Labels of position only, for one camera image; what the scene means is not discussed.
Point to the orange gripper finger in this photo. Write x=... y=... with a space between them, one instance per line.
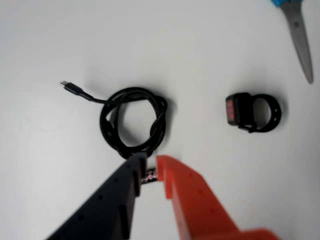
x=197 y=205

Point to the dark navy gripper finger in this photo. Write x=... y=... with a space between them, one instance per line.
x=105 y=210

